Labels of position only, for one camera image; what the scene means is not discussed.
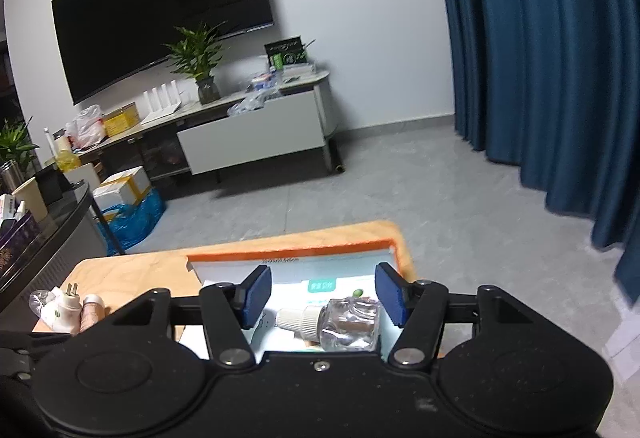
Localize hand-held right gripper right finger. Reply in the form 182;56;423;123
376;262;533;369

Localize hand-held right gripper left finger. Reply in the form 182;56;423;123
115;265;272;368

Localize white tray with orange rim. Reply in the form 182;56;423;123
186;243;416;364

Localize clear bottle with white cap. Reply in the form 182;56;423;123
276;297;382;353

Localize white green plug-in heater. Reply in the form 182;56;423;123
40;282;83;334

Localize teal and white box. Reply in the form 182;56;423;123
272;274;381;319

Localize pink bottle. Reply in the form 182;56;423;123
80;294;107;333

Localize purple patterned box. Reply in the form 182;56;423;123
0;212;42;269

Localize black coffee table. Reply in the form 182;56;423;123
0;183;108;304

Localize blue plastic bag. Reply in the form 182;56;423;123
95;191;167;255

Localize row of books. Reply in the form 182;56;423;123
0;193;26;231

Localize white cabinet drawer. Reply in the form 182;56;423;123
176;86;331;176

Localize beige paper cup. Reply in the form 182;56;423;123
11;177;49;224

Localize white cardboard box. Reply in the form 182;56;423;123
92;167;152;211

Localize steel cup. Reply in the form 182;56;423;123
0;159;26;194

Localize clear plastic bag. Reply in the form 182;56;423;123
227;91;281;116

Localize small white box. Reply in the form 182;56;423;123
62;161;103;186

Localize yellow liquid bottle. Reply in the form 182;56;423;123
54;133;82;173

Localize long tv cabinet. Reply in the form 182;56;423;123
65;63;346;186

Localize leafy green plant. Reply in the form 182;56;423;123
0;117;41;179

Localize blue white packaged item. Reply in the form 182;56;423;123
250;71;281;92

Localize white router with antennas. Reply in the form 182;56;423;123
140;79;187;125

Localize yellow box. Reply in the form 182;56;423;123
102;102;141;136

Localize flat white boxes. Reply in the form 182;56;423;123
280;61;318;82

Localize red white plastic bag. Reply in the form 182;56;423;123
66;104;107;149

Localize black and green box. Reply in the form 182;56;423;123
264;37;308;68

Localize potted green plant in vase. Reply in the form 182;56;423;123
164;22;228;105

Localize blue curtain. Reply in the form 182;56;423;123
429;0;640;291

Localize large black television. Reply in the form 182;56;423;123
51;0;275;106

